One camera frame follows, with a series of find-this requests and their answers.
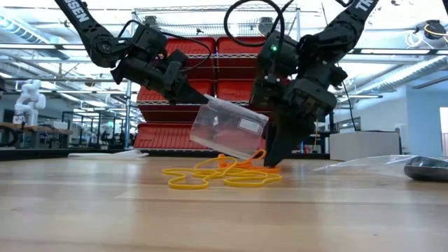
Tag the white box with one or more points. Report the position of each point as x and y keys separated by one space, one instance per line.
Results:
x=364 y=145

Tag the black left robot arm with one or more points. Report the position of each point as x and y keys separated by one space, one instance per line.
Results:
x=84 y=21

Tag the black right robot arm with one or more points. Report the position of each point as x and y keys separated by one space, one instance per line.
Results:
x=336 y=31

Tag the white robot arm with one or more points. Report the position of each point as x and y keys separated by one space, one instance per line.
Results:
x=29 y=101

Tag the orange rubber band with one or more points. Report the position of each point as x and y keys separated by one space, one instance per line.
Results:
x=269 y=169
x=222 y=161

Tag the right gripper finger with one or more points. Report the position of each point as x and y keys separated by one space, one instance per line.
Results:
x=270 y=143
x=290 y=136

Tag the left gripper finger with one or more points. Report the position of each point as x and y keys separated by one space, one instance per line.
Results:
x=189 y=94

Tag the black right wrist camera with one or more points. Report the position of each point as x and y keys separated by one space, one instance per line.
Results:
x=269 y=92

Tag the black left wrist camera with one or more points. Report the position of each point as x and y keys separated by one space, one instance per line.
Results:
x=178 y=59

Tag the wooden workbench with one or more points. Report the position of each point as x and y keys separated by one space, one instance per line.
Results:
x=35 y=127

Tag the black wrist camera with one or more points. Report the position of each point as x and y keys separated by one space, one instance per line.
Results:
x=269 y=92
x=178 y=59

